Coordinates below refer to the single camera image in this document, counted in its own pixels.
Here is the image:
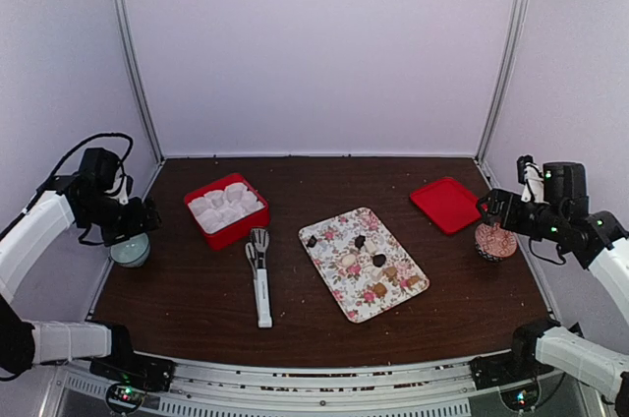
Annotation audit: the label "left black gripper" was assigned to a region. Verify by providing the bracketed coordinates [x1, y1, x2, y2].
[81, 193, 163, 247]

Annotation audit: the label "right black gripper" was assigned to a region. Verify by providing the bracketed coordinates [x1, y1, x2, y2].
[475, 188, 565, 242]

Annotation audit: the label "black white kitchen tongs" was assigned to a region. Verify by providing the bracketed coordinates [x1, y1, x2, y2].
[245, 227, 273, 328]

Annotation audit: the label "brown striped chocolate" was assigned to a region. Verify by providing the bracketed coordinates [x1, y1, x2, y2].
[372, 283, 387, 297]

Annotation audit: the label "dark chocolate cube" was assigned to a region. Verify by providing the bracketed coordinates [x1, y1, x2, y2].
[354, 235, 366, 249]

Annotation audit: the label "dark round chocolate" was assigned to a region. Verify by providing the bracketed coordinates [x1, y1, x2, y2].
[372, 254, 386, 268]

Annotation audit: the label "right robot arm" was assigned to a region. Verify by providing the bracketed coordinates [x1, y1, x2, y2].
[473, 155, 628, 416]

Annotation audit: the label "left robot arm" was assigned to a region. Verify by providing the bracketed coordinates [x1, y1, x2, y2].
[1, 132, 161, 382]

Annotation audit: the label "red chocolate box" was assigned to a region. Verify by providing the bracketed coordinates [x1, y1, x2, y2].
[184, 173, 270, 251]

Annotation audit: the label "tan barrel chocolate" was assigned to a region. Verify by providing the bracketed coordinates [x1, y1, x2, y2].
[407, 275, 420, 287]

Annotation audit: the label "white rectangular chocolate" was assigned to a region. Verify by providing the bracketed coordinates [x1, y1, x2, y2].
[364, 240, 378, 255]

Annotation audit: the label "white cube chocolate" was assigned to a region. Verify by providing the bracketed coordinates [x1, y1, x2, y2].
[370, 268, 382, 282]

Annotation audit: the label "white round swirl chocolate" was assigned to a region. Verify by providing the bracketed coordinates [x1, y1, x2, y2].
[341, 254, 356, 268]

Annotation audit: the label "pale green ceramic bowl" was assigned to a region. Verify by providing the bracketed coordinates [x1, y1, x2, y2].
[109, 233, 150, 268]

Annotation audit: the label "red patterned ceramic bowl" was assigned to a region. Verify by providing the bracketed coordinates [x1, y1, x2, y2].
[475, 223, 518, 263]

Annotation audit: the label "red box lid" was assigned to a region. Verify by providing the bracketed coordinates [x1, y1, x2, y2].
[409, 177, 481, 235]

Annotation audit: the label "floral serving tray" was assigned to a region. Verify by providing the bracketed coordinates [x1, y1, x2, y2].
[298, 207, 429, 324]

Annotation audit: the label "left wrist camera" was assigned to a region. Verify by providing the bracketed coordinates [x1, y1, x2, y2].
[107, 173, 134, 206]

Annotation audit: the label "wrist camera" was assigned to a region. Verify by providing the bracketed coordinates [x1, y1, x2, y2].
[516, 154, 543, 203]
[107, 173, 134, 206]

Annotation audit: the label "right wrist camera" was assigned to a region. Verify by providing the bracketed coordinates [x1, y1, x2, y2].
[516, 154, 543, 203]

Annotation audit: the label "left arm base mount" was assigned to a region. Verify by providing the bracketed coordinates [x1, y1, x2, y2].
[89, 354, 176, 416]

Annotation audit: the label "right aluminium frame post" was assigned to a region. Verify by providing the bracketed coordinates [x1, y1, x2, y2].
[475, 0, 530, 166]

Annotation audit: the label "aluminium frame post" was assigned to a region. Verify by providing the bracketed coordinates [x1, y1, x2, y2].
[112, 0, 165, 164]
[475, 0, 530, 166]

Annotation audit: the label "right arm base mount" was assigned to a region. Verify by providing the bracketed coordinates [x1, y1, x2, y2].
[470, 353, 541, 413]

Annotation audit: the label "front aluminium rail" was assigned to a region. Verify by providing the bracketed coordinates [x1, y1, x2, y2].
[48, 355, 591, 417]

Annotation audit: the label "left aluminium frame post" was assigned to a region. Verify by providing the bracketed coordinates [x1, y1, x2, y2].
[112, 0, 165, 164]

